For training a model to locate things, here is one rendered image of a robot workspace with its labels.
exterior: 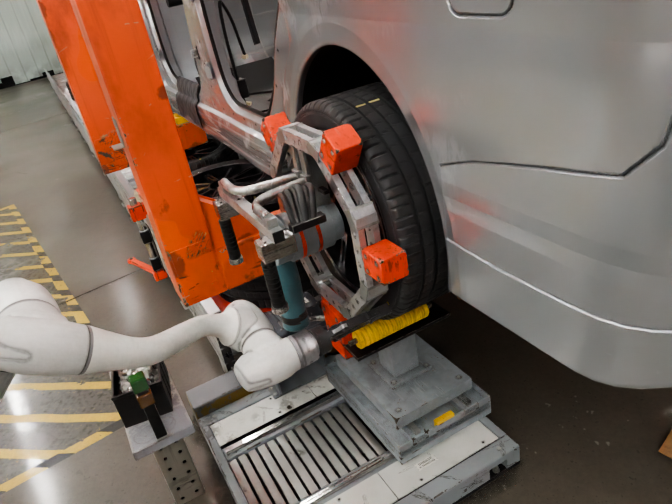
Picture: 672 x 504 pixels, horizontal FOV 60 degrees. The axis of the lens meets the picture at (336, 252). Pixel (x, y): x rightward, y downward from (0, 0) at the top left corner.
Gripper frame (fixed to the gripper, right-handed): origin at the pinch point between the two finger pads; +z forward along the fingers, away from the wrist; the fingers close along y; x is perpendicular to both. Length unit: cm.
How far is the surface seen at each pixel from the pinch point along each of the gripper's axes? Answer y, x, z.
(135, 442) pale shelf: -26, 0, -70
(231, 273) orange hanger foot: -50, 41, -23
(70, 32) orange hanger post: -132, 232, -31
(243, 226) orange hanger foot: -41, 53, -13
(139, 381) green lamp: -9, 11, -63
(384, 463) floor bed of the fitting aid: -42, -39, -6
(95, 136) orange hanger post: -173, 190, -39
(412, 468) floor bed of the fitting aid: -36, -44, 0
